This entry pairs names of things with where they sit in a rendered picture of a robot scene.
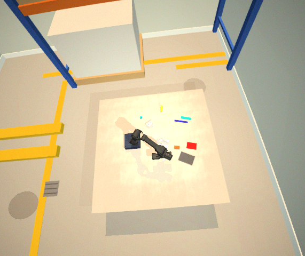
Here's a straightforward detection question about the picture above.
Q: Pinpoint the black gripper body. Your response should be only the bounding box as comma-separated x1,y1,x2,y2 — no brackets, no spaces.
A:
152,153,164,160

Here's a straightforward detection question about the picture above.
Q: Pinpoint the red flat rectangular plate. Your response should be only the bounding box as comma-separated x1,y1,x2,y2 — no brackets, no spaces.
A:
187,142,197,150

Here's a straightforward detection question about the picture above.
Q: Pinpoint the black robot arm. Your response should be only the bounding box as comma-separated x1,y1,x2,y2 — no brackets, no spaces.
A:
129,129,173,161

